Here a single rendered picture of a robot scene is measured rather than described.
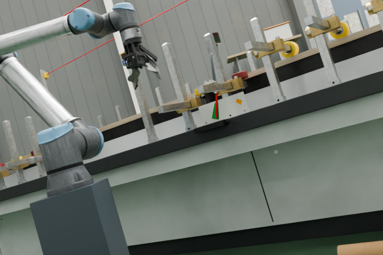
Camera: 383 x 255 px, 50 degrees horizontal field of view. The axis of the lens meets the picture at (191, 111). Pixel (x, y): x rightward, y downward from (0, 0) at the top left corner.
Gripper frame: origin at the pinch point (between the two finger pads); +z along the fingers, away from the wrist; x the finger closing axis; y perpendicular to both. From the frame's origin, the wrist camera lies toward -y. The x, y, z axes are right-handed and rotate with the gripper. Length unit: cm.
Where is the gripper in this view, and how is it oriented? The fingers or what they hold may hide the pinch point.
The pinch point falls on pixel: (149, 84)
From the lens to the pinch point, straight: 181.4
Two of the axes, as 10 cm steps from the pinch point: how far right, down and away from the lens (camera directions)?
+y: -5.4, 1.1, -8.4
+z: 2.9, 9.6, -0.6
